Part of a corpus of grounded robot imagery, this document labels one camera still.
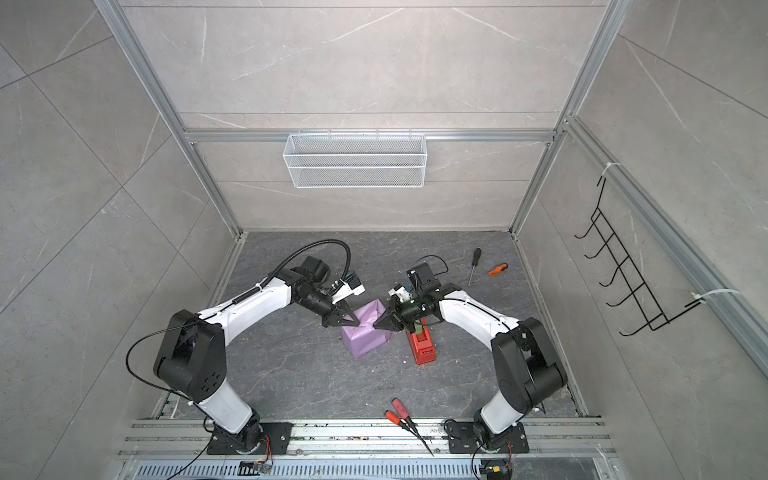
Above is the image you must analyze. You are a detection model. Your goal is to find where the white wire mesh basket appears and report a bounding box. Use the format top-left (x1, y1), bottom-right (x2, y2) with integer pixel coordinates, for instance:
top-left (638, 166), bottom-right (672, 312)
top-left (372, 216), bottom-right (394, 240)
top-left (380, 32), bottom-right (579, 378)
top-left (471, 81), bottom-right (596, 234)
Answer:
top-left (283, 133), bottom-right (428, 189)

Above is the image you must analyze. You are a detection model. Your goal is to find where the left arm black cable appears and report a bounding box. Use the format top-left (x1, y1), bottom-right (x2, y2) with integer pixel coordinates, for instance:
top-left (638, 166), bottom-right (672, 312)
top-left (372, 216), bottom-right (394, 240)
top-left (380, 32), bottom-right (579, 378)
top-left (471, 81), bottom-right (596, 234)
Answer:
top-left (124, 238), bottom-right (353, 397)

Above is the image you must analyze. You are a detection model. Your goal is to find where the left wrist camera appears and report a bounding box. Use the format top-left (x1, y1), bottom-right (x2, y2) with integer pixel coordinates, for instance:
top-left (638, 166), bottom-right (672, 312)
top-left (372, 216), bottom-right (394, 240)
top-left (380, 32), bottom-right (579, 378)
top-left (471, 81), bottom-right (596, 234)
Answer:
top-left (297, 256), bottom-right (365, 304)

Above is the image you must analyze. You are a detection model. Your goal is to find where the pink wrapping paper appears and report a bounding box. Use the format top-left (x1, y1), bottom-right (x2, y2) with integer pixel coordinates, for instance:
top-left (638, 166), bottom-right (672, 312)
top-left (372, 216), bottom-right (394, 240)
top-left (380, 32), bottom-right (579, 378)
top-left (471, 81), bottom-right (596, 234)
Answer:
top-left (342, 300), bottom-right (392, 359)

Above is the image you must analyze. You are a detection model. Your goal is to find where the red tape dispenser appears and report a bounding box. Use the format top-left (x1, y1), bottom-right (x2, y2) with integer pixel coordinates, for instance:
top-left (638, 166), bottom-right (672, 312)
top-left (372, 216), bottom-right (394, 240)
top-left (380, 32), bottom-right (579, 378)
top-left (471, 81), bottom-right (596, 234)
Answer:
top-left (408, 318), bottom-right (437, 365)

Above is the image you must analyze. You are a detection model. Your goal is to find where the orange handled screwdriver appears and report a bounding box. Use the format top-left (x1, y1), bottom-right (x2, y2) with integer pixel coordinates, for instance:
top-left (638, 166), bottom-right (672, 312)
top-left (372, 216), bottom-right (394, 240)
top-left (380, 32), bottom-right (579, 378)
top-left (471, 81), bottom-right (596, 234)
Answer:
top-left (487, 263), bottom-right (508, 277)

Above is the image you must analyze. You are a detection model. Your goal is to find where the black wire hook rack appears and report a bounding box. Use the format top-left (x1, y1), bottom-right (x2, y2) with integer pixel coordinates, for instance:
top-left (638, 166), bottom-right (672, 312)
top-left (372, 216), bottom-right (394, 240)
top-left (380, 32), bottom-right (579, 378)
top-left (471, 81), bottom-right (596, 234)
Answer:
top-left (574, 177), bottom-right (705, 338)

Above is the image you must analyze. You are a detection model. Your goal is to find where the red handled screwdriver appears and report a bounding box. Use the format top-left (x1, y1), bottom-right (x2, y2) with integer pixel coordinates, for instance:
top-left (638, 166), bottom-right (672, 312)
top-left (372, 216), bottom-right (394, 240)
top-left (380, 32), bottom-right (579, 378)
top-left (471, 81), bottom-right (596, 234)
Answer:
top-left (385, 410), bottom-right (434, 455)

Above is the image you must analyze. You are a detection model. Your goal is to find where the aluminium mounting rail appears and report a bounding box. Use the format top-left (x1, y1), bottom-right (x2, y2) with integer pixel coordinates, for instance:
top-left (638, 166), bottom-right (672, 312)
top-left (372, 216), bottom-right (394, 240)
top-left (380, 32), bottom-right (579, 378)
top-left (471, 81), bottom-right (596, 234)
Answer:
top-left (116, 417), bottom-right (617, 460)

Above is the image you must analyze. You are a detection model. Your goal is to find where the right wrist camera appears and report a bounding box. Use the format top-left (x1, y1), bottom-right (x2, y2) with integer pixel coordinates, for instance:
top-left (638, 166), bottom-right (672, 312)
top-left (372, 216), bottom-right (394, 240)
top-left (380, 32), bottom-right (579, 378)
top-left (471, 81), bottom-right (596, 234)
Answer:
top-left (388, 262), bottom-right (441, 303)

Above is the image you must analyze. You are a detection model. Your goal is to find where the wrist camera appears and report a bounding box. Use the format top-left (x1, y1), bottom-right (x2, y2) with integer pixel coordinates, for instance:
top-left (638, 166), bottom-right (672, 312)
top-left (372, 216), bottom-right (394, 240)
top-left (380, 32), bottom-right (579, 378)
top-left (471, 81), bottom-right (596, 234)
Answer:
top-left (388, 262), bottom-right (441, 303)
top-left (297, 256), bottom-right (365, 304)

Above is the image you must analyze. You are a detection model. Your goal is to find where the black handled screwdriver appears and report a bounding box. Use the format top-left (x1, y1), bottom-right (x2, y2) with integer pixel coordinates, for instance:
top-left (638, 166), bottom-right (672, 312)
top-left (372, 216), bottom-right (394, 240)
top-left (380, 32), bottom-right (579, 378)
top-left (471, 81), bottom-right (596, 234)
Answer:
top-left (467, 247), bottom-right (482, 285)

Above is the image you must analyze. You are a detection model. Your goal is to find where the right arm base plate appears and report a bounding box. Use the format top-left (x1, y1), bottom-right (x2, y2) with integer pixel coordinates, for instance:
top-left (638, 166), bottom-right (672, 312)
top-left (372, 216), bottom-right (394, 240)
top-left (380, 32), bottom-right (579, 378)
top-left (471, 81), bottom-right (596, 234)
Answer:
top-left (442, 419), bottom-right (530, 454)

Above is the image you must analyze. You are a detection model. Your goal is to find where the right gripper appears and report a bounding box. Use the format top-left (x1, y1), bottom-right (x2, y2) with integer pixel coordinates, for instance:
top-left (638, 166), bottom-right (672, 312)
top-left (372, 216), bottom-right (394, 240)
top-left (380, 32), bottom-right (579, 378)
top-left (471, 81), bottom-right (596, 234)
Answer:
top-left (374, 295), bottom-right (427, 334)

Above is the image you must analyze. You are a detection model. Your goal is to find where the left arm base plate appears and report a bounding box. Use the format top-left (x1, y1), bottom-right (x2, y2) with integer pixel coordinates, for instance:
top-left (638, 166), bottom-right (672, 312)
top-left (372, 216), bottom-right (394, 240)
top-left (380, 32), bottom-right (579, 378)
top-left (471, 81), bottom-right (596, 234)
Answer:
top-left (206, 422), bottom-right (294, 456)

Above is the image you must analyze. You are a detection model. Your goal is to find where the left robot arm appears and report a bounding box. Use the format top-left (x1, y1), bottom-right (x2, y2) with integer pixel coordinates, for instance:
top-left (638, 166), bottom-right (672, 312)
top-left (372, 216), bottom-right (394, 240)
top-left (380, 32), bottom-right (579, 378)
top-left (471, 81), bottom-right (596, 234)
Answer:
top-left (142, 271), bottom-right (365, 453)

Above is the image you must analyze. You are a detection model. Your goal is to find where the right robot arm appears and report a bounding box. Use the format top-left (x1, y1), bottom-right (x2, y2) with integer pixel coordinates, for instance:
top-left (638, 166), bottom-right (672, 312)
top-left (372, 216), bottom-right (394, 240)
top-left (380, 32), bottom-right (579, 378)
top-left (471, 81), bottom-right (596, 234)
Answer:
top-left (374, 284), bottom-right (568, 450)

